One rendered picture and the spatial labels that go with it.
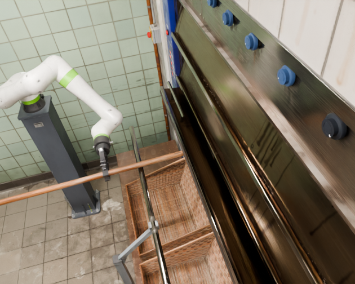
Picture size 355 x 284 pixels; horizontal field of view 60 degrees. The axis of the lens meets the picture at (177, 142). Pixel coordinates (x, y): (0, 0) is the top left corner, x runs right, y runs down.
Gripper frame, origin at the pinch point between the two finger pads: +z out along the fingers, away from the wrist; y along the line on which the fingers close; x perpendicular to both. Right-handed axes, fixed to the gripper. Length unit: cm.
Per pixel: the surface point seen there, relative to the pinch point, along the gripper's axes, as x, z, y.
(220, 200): -45, 49, -21
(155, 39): -51, -88, -25
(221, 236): -40, 65, -24
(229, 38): -56, 30, -77
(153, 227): -17.5, 38.3, 1.7
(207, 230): -46, 26, 41
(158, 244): -18, 47, 2
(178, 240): -29, 27, 42
